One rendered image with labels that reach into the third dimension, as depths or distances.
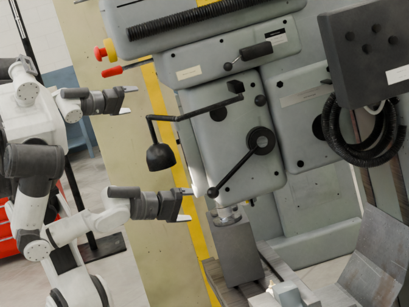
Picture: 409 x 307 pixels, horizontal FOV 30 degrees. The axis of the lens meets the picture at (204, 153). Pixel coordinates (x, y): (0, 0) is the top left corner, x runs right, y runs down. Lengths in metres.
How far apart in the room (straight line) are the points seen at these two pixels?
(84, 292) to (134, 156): 1.34
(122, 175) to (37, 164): 1.62
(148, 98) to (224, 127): 1.82
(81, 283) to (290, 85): 1.00
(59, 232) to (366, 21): 1.13
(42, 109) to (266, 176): 0.73
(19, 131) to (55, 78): 8.71
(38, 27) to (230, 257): 8.80
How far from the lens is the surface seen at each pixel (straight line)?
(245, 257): 2.31
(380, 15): 1.65
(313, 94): 1.87
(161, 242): 3.79
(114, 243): 6.29
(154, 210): 2.30
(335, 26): 1.61
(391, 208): 2.12
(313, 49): 1.88
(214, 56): 1.80
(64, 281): 2.46
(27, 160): 2.09
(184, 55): 1.79
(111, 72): 1.98
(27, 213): 2.20
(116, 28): 1.76
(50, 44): 10.89
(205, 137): 1.84
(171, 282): 3.87
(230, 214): 2.30
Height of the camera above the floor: 1.87
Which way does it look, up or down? 13 degrees down
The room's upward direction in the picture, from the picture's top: 16 degrees counter-clockwise
